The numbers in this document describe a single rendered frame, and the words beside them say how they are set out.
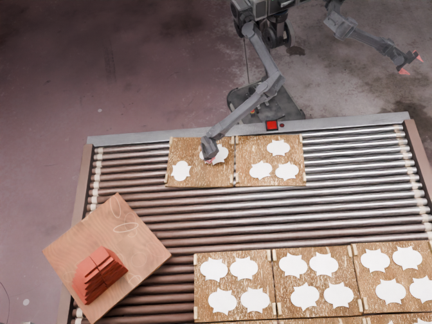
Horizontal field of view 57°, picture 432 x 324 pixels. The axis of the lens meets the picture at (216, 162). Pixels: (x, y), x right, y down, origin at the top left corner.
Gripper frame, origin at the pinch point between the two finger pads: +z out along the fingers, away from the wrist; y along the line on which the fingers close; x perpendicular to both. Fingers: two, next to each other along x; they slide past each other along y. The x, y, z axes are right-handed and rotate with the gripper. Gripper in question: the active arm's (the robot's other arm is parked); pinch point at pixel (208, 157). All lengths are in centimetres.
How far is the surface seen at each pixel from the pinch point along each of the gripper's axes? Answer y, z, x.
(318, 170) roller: -24, 5, -61
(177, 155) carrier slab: 9.8, 4.5, 18.3
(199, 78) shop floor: 152, 97, -18
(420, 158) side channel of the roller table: -35, 1, -118
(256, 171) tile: -15.6, 3.0, -25.6
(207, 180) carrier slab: -12.6, 4.4, 4.2
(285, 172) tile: -21.2, 2.8, -41.6
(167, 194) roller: -14.2, 6.6, 29.2
